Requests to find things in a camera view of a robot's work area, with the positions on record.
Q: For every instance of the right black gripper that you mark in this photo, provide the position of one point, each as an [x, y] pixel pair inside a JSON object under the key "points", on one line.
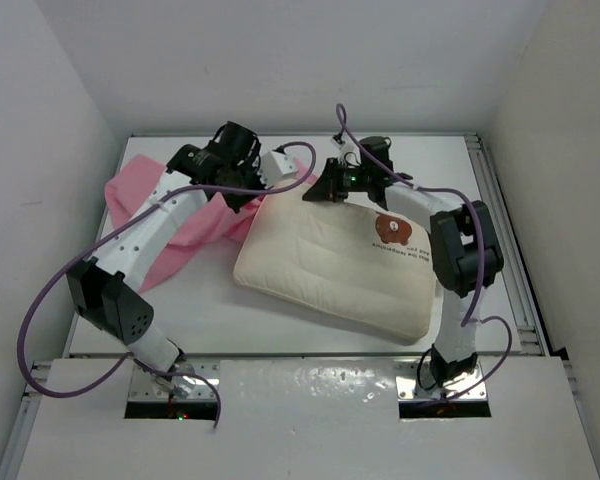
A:
{"points": [[328, 187]]}

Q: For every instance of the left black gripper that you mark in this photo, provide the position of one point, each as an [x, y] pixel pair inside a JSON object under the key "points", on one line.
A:
{"points": [[250, 166]]}

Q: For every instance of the cream pillow with bear print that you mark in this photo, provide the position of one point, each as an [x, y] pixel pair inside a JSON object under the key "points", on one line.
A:
{"points": [[367, 267]]}

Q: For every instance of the pink pillowcase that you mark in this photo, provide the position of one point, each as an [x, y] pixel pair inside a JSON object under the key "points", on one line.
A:
{"points": [[126, 192]]}

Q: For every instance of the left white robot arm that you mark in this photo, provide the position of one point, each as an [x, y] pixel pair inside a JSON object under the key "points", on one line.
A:
{"points": [[105, 285]]}

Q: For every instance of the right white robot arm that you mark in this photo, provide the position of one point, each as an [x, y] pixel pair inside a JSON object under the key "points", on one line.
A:
{"points": [[465, 252]]}

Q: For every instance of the white front cover panel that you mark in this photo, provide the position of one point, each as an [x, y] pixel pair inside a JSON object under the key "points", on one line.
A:
{"points": [[317, 420]]}

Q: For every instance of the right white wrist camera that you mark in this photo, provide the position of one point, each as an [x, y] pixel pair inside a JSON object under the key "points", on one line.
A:
{"points": [[343, 145]]}

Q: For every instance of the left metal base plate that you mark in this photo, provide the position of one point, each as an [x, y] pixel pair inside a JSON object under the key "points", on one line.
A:
{"points": [[197, 385]]}

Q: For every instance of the aluminium frame rail left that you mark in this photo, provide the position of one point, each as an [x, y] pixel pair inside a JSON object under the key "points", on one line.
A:
{"points": [[20, 433]]}

